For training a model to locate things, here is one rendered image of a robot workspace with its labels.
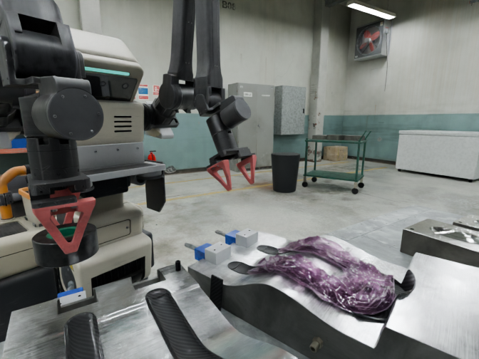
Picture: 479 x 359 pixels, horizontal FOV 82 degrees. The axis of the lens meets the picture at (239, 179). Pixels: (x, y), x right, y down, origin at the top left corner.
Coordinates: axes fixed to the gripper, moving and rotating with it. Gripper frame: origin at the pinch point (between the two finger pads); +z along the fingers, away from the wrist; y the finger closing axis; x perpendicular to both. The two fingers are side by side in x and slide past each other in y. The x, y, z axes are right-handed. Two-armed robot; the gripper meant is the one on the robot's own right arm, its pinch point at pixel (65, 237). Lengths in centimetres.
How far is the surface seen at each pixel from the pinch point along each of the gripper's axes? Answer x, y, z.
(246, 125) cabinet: 401, -435, -10
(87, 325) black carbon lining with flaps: 0.5, 5.8, 11.3
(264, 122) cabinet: 447, -429, -15
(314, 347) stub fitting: 25.9, 25.3, 15.7
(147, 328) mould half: 6.8, 11.6, 11.4
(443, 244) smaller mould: 76, 27, 14
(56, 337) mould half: -3.1, 5.9, 11.1
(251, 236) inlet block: 39.1, -3.9, 12.1
